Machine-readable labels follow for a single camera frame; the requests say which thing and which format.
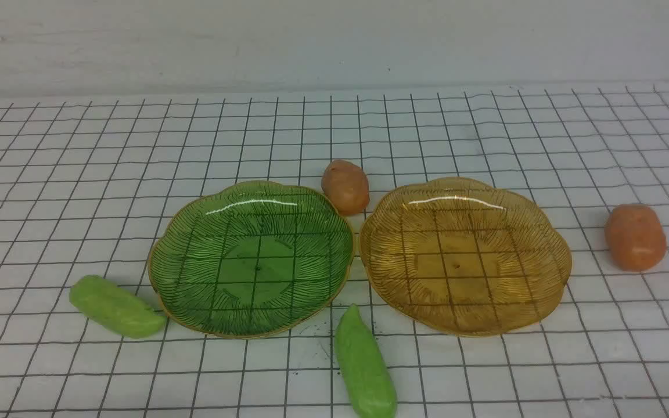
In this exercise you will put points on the brown potato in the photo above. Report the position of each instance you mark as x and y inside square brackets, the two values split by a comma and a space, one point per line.
[346, 186]

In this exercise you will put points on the amber glass plate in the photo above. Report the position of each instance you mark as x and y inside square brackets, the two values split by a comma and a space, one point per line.
[464, 258]

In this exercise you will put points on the green cucumber pointed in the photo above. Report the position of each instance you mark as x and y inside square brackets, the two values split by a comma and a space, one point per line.
[366, 377]

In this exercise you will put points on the green cucumber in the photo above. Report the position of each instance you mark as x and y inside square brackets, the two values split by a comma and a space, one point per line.
[116, 309]

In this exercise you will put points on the orange potato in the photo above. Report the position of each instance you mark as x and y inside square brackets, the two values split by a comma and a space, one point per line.
[635, 237]

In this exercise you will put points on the green glass plate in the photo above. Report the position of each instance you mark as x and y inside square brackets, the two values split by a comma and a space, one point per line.
[252, 260]

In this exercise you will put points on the white grid tablecloth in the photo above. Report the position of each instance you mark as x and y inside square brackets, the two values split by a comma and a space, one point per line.
[88, 184]

